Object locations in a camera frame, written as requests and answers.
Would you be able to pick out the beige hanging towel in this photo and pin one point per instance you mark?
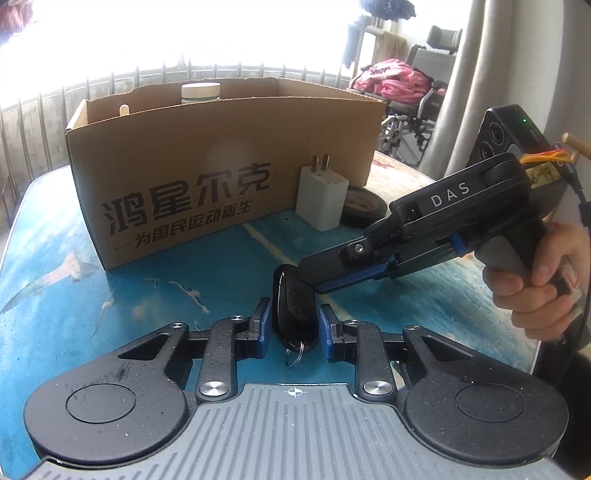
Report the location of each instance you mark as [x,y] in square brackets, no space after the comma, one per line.
[390,55]

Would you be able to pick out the wheelchair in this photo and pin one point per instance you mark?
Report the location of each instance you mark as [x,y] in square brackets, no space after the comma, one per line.
[434,64]

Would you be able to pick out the dark hanging cloth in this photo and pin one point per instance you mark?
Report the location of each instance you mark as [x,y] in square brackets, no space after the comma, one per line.
[354,46]

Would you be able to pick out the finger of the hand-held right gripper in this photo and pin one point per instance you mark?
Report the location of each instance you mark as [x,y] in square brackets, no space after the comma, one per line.
[355,277]
[429,256]

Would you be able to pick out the brown cardboard box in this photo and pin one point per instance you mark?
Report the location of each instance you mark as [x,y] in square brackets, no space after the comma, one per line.
[184,138]

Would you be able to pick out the black car key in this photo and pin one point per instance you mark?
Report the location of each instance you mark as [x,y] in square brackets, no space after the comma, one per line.
[291,300]

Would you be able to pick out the pink blanket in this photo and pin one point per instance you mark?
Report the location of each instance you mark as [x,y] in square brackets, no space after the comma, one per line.
[397,83]

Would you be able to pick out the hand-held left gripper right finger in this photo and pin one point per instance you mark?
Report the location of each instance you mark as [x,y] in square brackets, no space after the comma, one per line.
[324,334]

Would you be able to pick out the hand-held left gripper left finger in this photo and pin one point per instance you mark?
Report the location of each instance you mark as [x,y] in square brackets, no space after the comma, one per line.
[264,325]

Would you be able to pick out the person's right hand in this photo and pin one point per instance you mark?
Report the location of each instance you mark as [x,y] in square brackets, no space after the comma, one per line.
[563,277]

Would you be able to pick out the white capped bottle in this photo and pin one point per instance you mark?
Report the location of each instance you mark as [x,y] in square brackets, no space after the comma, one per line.
[201,91]

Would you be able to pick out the black tape roll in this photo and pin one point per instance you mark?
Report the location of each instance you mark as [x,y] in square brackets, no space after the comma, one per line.
[374,213]

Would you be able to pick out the white charger plug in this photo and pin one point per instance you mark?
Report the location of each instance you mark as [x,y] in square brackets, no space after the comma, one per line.
[318,203]

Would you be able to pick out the wooden rod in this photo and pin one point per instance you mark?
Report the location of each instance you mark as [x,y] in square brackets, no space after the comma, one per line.
[577,143]

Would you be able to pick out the dark plaid umbrella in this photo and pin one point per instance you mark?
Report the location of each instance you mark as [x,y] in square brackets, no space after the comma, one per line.
[388,7]

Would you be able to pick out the beige curtain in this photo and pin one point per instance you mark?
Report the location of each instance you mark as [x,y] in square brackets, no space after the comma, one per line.
[498,55]

